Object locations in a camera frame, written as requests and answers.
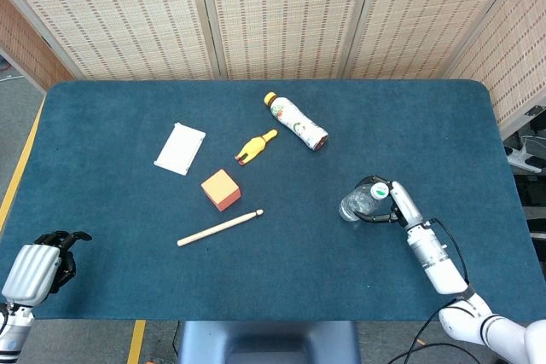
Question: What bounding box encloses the wooden drumstick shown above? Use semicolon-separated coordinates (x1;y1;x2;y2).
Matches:
177;209;264;248

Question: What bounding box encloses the black equipment box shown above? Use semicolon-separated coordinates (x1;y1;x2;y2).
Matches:
514;172;546;212

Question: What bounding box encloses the bamboo folding screen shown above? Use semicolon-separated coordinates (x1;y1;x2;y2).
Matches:
0;0;546;137

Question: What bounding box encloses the yellow-capped tea bottle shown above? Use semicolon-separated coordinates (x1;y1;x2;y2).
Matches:
263;91;329;152

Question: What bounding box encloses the orange cube block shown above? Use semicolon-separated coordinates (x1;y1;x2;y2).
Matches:
200;169;242;212

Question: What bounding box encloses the white plastic tray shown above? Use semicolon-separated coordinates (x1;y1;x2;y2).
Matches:
153;122;206;176

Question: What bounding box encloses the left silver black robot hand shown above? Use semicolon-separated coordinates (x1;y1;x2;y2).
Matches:
1;230;93;308

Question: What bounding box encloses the yellow rubber chicken toy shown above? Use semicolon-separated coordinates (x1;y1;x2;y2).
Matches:
234;128;280;166

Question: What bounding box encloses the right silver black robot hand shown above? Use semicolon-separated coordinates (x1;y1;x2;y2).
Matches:
356;175;432;232

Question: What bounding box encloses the white power strip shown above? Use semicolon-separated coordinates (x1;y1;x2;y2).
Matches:
504;144;543;174

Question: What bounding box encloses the transparent water bottle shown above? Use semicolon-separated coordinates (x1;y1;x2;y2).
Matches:
339;182;390;222

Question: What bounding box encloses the blue table cloth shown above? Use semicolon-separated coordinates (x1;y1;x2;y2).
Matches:
0;78;537;322

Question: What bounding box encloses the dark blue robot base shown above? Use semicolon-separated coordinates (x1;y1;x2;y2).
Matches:
177;320;362;364

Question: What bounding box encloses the black floor cable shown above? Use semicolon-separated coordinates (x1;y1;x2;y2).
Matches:
386;302;460;364

